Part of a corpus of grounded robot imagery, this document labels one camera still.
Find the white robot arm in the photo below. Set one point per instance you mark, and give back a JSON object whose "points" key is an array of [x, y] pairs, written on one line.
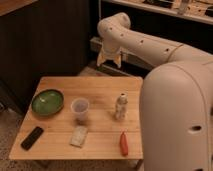
{"points": [[176, 98]]}

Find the green ceramic bowl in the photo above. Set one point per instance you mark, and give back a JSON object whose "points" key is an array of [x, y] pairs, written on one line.
{"points": [[47, 102]]}

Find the vertical metal pole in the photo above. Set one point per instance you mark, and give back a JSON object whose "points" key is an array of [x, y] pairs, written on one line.
{"points": [[99, 9]]}

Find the small plastic bottle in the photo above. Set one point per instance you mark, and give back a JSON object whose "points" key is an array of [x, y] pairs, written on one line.
{"points": [[121, 106]]}

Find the black remote control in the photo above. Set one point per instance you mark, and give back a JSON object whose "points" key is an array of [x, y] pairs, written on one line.
{"points": [[29, 141]]}

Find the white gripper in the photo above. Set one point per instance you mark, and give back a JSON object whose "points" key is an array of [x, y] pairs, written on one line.
{"points": [[110, 51]]}

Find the wooden low table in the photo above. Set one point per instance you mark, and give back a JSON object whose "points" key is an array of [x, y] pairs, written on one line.
{"points": [[99, 120]]}

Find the clear snack packet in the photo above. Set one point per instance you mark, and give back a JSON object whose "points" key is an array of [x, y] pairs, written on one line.
{"points": [[79, 136]]}

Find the clear plastic cup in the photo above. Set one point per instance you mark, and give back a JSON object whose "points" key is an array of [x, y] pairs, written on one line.
{"points": [[80, 108]]}

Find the orange carrot toy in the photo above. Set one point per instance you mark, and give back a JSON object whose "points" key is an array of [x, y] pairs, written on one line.
{"points": [[123, 144]]}

